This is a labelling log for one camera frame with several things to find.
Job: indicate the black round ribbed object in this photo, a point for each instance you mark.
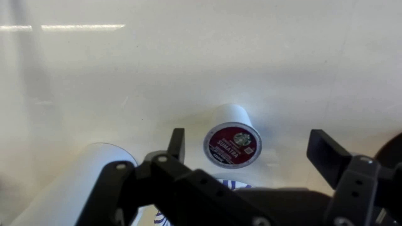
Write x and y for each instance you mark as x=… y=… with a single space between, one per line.
x=393 y=148

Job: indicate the white cylinder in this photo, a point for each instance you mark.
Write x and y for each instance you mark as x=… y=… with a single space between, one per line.
x=70 y=188

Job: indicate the white coffee pod maroon lid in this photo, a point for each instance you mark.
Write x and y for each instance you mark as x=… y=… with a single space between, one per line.
x=232 y=144

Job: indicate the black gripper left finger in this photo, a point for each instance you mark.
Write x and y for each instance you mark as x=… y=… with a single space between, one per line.
x=167 y=183

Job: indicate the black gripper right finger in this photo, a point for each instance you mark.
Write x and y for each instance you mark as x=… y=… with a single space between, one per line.
x=356 y=188

